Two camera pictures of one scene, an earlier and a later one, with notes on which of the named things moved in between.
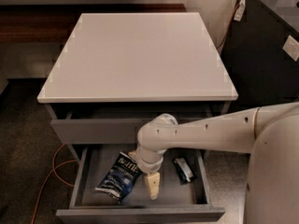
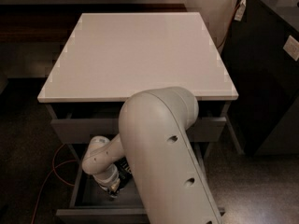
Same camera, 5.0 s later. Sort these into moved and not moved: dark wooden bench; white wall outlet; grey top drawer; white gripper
Moved: white gripper
Not moved: dark wooden bench; white wall outlet; grey top drawer
